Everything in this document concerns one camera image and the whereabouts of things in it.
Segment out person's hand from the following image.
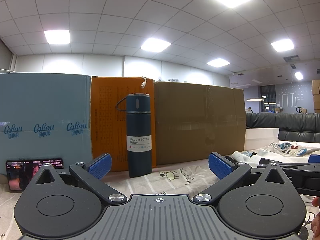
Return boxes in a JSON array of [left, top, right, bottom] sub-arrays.
[[311, 197, 320, 239]]

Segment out white printed garment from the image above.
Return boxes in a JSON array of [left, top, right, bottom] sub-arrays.
[[231, 141, 319, 168]]

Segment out black leather sofa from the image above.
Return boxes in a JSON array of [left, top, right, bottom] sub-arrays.
[[246, 113, 320, 143]]

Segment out white flat box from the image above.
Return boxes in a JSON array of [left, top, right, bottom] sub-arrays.
[[244, 128, 279, 151]]

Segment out orange cardboard box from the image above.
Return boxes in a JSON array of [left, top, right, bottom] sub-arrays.
[[90, 76, 156, 172]]

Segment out brown cardboard box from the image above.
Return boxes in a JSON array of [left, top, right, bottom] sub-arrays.
[[155, 82, 246, 165]]

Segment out black smartphone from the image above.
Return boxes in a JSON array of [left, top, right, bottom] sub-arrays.
[[5, 158, 63, 192]]

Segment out light blue printed box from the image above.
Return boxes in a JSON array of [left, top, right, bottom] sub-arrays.
[[1, 73, 92, 174]]

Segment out stacked cardboard boxes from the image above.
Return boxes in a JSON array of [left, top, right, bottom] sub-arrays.
[[312, 80, 320, 113]]

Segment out dark blue vacuum bottle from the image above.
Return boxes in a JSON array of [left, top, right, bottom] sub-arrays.
[[117, 93, 152, 178]]

